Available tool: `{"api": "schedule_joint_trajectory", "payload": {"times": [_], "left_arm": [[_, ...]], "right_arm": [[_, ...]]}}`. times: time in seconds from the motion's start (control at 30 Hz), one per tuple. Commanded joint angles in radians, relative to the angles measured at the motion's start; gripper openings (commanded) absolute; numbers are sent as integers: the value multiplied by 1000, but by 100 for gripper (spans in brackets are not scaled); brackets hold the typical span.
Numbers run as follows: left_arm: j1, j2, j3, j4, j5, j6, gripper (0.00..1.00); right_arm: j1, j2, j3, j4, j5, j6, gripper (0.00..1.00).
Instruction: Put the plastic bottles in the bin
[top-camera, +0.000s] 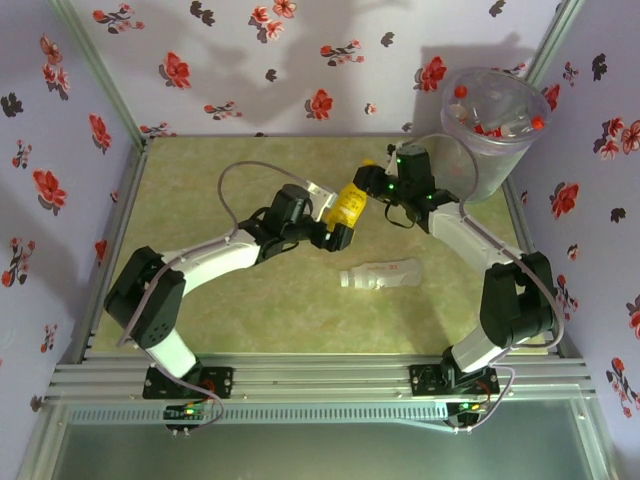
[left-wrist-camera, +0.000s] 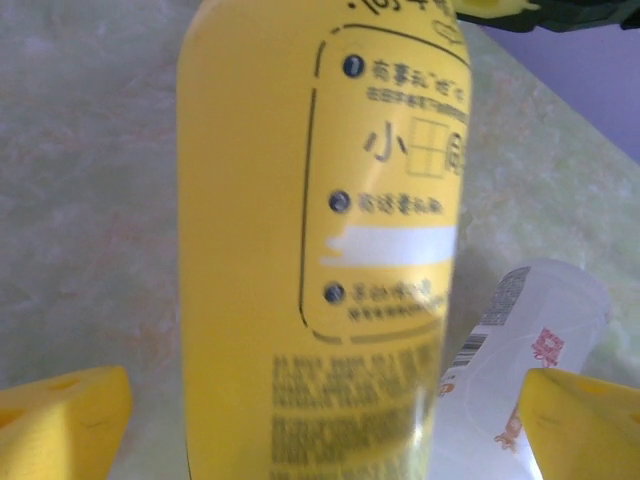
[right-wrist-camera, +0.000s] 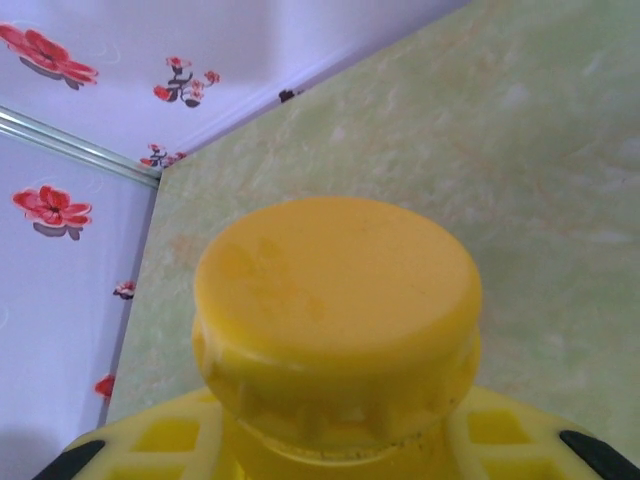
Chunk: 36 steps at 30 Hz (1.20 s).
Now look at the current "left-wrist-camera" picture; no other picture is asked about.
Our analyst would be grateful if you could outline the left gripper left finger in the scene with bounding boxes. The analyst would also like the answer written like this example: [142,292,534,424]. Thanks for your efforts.
[0,365,135,480]

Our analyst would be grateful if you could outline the white plastic bottle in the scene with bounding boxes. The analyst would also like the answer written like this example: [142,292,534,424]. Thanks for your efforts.
[429,258,614,480]

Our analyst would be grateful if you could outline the yellow plastic bottle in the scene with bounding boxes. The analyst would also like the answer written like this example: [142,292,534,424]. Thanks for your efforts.
[177,0,474,480]

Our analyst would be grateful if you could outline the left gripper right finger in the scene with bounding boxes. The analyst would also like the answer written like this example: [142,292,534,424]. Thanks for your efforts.
[517,368,640,480]

